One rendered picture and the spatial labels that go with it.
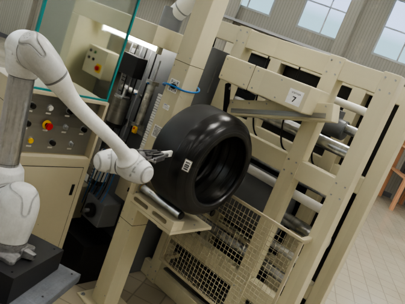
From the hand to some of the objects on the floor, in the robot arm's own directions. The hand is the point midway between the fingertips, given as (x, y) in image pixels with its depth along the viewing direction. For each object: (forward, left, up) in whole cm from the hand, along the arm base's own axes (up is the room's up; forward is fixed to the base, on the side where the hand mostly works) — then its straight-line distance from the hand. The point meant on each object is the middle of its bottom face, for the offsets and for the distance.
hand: (166, 154), depth 218 cm
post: (+52, +10, -119) cm, 131 cm away
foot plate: (+52, +10, -119) cm, 131 cm away
